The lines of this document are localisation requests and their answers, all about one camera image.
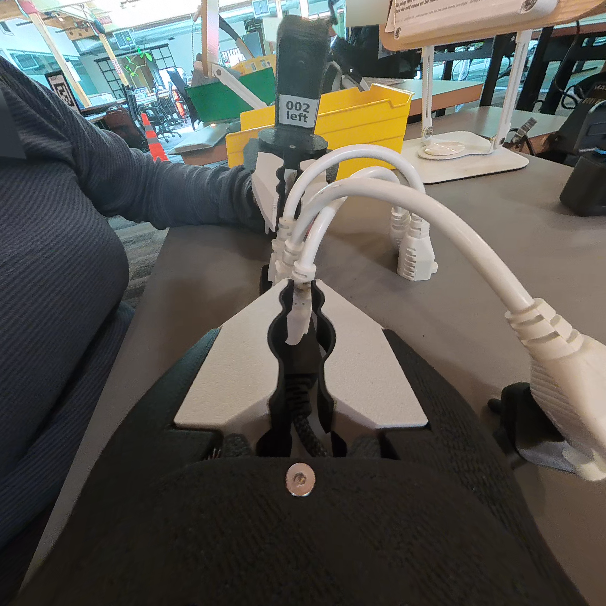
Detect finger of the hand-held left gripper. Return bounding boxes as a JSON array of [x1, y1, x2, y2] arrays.
[[250, 155, 296, 234]]

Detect printed instruction sheet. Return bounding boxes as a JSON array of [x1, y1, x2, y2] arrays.
[[386, 0, 559, 35]]

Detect green plastic bin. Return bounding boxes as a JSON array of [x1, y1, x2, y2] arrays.
[[185, 71, 276, 130]]

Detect marker print sign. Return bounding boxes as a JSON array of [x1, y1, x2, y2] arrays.
[[46, 71, 77, 110]]

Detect person's upper body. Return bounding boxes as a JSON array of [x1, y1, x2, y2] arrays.
[[0, 56, 162, 427]]

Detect black office chair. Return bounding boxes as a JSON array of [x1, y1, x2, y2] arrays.
[[160, 68, 191, 139]]

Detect orange traffic cone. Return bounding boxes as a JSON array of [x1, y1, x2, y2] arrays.
[[140, 112, 170, 163]]

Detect black braided power cord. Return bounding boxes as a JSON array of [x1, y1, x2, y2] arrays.
[[283, 374, 579, 475]]

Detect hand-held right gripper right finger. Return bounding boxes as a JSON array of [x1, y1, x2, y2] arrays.
[[312, 279, 430, 446]]

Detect yellow plastic bin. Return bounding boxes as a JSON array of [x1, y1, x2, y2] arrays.
[[226, 84, 413, 179]]

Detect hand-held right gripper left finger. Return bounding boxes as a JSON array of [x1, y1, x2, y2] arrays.
[[173, 278, 290, 448]]

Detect black battery case blue trim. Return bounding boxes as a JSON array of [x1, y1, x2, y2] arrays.
[[560, 102, 606, 218]]

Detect grey-top table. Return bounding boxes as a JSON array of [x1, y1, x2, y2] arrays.
[[360, 76, 485, 118]]

